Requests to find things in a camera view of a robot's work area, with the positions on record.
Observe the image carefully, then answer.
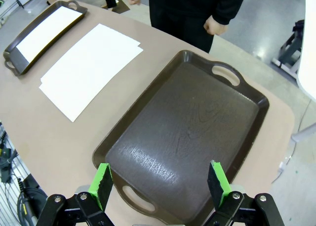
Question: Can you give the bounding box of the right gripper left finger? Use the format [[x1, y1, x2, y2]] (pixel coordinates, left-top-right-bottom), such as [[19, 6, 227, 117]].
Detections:
[[36, 163, 117, 226]]

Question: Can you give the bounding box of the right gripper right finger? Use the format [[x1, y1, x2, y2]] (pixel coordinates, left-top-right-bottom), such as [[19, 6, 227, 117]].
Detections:
[[202, 160, 286, 226]]

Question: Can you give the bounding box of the person's left forearm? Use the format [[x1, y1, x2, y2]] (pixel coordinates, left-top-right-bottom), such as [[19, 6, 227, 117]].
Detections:
[[211, 0, 250, 26]]

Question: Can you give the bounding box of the person's left hand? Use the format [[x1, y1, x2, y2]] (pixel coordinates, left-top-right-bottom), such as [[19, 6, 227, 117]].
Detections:
[[203, 14, 228, 36]]

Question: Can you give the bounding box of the brown plastic serving tray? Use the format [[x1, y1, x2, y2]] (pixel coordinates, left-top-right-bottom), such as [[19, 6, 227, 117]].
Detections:
[[2, 0, 88, 77], [91, 49, 270, 226]]

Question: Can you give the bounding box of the black power adapter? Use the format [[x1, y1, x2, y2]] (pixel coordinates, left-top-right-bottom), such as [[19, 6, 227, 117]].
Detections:
[[0, 146, 18, 184]]

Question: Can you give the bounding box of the white table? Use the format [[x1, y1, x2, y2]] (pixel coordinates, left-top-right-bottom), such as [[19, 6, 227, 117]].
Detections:
[[291, 0, 316, 144]]

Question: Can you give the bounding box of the black cloth bundle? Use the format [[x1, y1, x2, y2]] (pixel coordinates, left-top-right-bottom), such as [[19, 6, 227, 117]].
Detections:
[[292, 19, 306, 43]]

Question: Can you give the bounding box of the person in black sweater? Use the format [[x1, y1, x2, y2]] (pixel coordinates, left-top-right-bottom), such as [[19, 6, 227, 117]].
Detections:
[[147, 0, 250, 54]]

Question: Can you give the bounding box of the black cable bundle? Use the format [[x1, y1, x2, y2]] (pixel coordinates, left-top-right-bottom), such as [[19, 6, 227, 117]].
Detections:
[[17, 176, 49, 226]]

